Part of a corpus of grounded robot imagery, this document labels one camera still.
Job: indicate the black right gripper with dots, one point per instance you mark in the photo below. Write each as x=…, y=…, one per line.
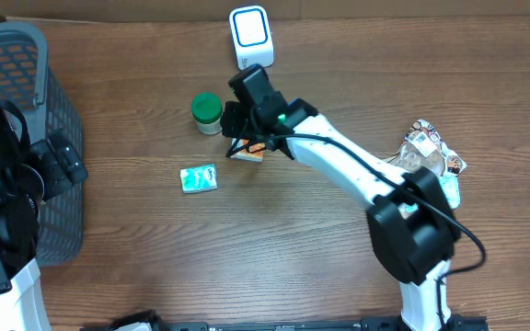
x=236, y=111

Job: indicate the orange tissue pack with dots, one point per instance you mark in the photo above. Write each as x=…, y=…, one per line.
x=254, y=153

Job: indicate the green lid jar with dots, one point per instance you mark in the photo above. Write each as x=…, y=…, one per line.
x=207, y=111

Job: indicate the teal tissue pack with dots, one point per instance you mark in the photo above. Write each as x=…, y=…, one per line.
x=198, y=179

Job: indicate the brown snack pouch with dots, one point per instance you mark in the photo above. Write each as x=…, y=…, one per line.
x=423, y=146

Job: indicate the light teal wipes pack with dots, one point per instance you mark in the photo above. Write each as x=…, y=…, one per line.
x=451, y=189

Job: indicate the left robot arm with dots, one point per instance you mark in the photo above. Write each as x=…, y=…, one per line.
x=30, y=175

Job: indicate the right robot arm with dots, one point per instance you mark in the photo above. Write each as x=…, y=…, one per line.
x=409, y=220

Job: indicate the white barcode scanner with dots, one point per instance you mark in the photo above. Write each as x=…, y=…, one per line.
x=251, y=36

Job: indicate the grey plastic basket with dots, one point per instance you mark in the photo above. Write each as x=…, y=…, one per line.
x=27, y=80

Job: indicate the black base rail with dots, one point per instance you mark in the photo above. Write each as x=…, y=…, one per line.
x=150, y=320

